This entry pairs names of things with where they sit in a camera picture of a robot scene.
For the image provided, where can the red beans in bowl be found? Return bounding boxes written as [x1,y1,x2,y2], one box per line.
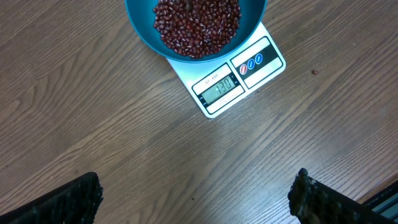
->
[153,0,242,59]

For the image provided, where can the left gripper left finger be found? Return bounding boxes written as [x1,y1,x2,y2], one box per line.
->
[1,172,103,224]

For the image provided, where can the teal bowl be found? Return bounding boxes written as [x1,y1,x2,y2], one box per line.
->
[125,0,267,63]

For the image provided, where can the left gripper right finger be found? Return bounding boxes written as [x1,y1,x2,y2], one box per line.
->
[287,168,395,223]

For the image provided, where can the white digital kitchen scale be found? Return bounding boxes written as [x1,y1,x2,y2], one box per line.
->
[168,23,286,119]

